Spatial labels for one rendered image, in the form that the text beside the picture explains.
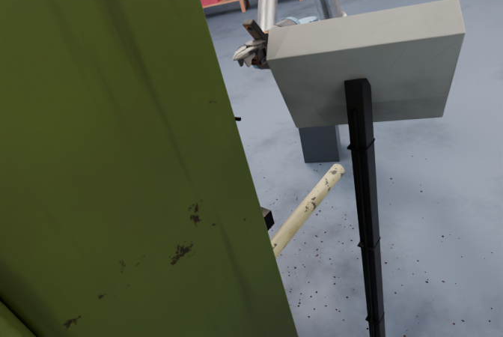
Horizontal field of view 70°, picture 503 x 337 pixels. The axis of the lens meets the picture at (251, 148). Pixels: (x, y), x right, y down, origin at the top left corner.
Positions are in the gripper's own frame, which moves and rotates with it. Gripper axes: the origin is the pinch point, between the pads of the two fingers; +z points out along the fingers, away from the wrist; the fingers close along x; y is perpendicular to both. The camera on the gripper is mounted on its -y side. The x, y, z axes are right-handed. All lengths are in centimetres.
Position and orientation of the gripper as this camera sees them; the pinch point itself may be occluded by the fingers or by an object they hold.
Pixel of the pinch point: (236, 56)
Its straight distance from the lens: 131.8
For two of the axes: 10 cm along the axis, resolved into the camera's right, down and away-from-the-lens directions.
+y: 2.3, 8.2, 5.3
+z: -6.1, 5.4, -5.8
